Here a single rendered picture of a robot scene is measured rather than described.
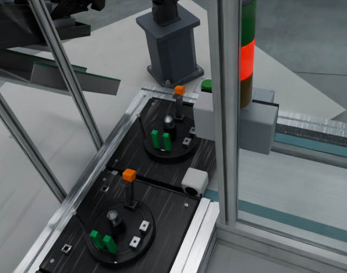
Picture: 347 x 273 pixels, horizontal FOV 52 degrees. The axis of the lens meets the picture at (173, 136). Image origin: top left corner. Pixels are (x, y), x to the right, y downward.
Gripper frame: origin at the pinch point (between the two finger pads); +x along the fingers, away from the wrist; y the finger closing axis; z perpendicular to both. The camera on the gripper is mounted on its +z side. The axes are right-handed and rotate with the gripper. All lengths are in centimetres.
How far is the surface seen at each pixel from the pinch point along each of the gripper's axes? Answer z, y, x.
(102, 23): -137, -195, -89
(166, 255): -26, 44, 26
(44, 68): -4.1, 7.2, 12.5
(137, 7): -147, -185, -123
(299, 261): -38, 61, 11
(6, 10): 9.8, 8.9, 10.7
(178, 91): -22.2, 23.5, -3.7
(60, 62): -3.9, 10.0, 9.6
